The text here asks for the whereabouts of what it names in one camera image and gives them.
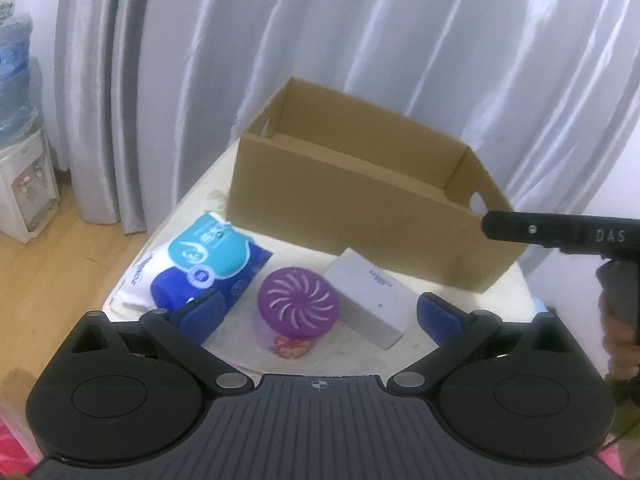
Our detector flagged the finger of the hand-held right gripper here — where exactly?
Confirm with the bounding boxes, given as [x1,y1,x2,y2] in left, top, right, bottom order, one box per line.
[481,210,577,254]

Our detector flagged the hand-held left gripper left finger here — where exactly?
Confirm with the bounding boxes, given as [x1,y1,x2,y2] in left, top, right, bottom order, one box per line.
[70,291,253,396]

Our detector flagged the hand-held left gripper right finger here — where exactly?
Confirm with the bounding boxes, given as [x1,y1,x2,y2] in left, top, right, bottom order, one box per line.
[386,292,571,395]

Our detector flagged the blue tissue pack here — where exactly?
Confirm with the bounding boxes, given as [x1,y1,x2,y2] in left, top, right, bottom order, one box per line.
[120,212,275,346]

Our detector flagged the white rectangular box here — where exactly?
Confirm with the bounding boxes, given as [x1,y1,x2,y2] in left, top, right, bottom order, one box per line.
[324,247,422,351]

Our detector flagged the purple air freshener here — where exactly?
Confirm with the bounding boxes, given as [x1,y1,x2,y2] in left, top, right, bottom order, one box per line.
[256,266,343,361]

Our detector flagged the brown cardboard box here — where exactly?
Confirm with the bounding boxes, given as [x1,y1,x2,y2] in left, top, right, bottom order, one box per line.
[227,76,516,293]

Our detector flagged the person's right hand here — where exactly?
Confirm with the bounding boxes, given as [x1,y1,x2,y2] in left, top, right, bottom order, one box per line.
[599,291,640,407]

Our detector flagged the white water dispenser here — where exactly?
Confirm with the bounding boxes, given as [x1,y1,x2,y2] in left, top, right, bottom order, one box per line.
[0,127,61,244]

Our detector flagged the grey curtain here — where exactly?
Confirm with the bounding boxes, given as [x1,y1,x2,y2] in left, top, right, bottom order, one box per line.
[55,0,640,271]

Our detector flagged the blue water bottle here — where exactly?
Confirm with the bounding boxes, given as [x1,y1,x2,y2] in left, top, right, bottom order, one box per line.
[0,12,43,150]

